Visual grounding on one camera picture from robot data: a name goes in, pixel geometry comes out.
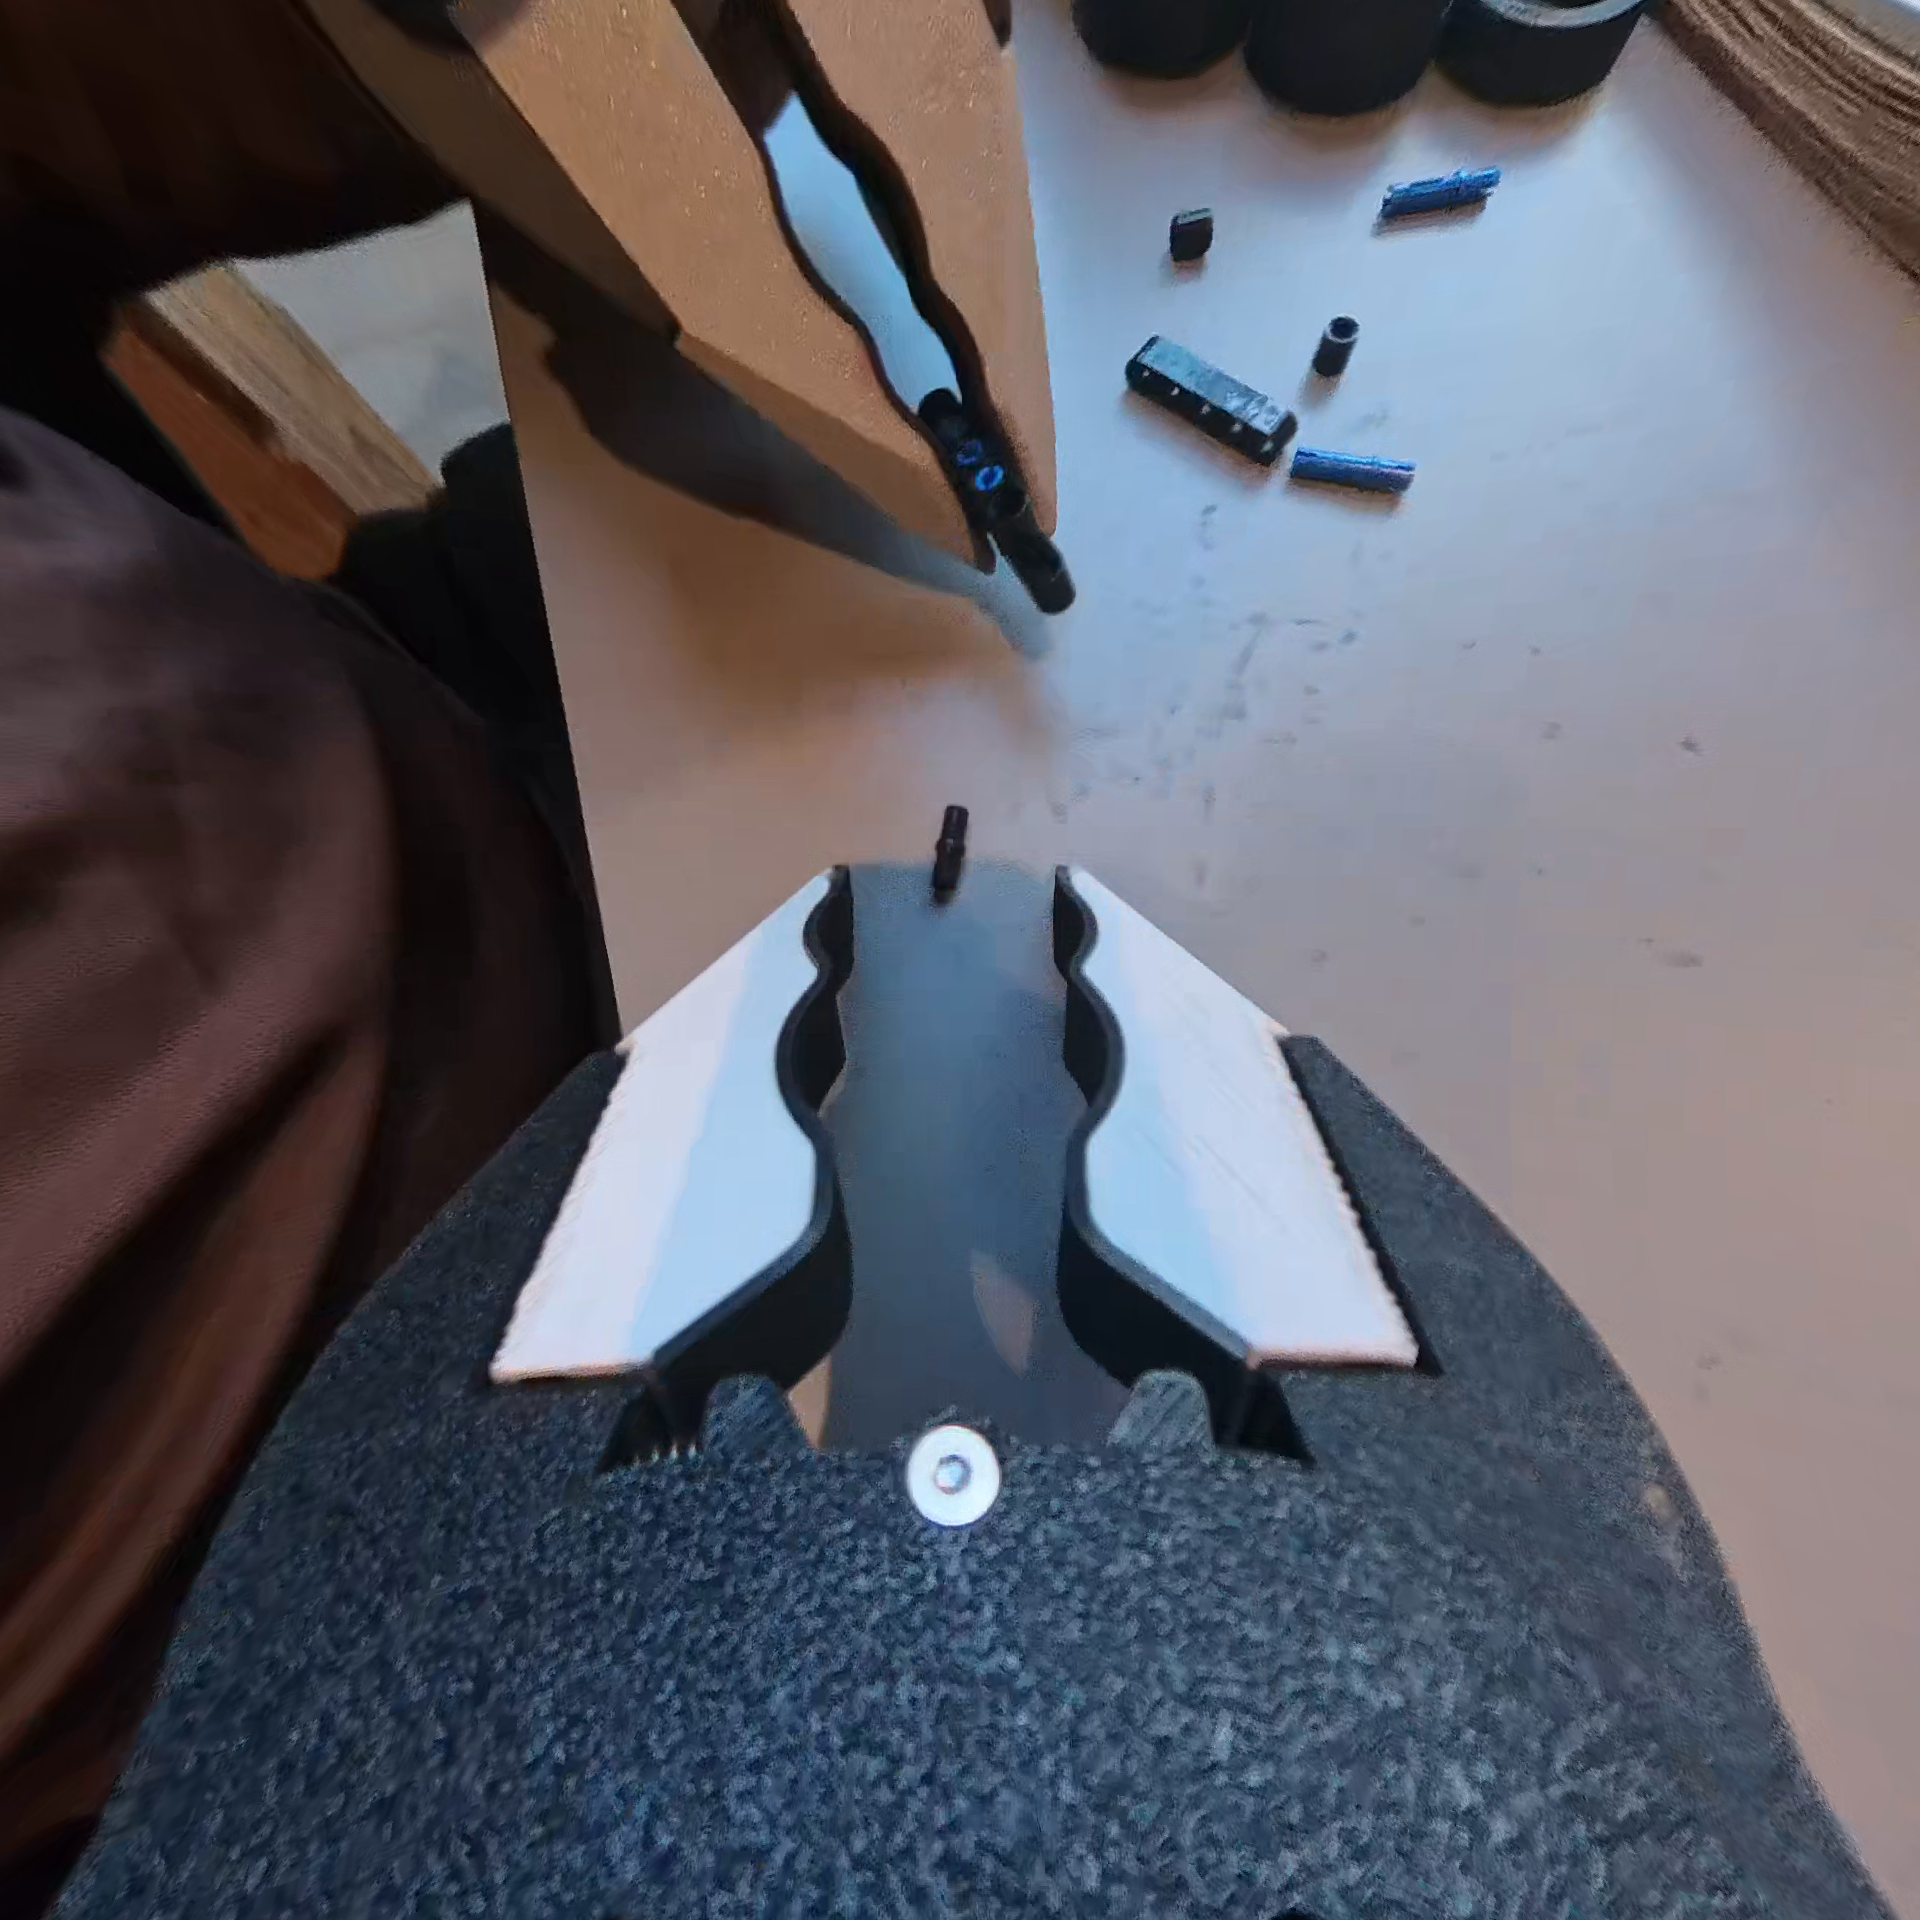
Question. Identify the open instruction booklet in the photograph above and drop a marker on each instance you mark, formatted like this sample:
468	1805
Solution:
1827	104

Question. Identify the black brick beam with holes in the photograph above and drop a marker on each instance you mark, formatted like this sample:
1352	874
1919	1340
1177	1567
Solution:
1215	401

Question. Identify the black brick pin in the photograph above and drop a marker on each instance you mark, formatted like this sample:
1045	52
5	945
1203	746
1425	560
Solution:
949	850

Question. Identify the long black brick beam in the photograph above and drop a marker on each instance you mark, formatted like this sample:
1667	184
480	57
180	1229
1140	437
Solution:
1033	560

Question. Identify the person's black trousers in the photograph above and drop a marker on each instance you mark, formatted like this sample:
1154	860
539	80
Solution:
468	569

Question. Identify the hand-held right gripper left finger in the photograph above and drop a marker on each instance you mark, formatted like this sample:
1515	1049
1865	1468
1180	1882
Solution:
671	1201

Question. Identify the black brick bush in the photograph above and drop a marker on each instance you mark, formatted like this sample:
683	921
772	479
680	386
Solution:
1336	343

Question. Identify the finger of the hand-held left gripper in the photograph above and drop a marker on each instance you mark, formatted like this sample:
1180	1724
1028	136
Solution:
671	195
946	151

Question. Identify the white desk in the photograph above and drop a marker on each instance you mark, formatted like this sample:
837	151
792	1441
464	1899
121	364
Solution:
1499	746

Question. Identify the person's brown sweater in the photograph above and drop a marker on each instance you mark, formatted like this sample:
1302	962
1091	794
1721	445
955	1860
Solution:
194	972

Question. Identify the tiny black brick connector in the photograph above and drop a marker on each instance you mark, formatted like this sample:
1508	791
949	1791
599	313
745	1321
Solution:
1190	238

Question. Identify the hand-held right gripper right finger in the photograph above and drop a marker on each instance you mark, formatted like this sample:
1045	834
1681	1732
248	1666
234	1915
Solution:
1248	1183

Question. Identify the black toy tire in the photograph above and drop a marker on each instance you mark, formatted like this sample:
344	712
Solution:
1160	28
1546	52
1345	52

